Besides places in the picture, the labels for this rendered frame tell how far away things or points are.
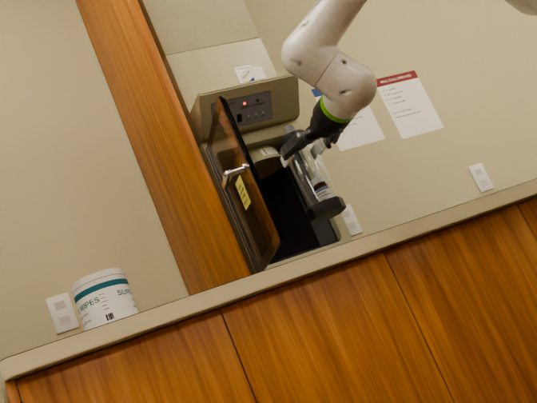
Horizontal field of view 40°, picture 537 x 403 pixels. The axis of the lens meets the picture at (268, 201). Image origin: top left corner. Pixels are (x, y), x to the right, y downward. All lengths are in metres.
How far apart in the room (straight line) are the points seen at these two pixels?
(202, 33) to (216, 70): 0.14
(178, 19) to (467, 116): 1.35
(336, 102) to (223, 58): 0.69
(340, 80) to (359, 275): 0.48
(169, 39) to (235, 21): 0.23
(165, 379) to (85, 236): 0.91
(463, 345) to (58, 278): 1.22
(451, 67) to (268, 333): 1.85
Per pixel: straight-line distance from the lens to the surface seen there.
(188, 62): 2.25
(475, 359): 1.89
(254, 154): 2.18
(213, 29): 2.34
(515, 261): 2.04
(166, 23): 2.31
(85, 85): 2.66
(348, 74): 1.64
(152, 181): 2.39
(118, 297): 1.74
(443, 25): 3.35
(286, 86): 2.18
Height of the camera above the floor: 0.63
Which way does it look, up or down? 15 degrees up
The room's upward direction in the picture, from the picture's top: 23 degrees counter-clockwise
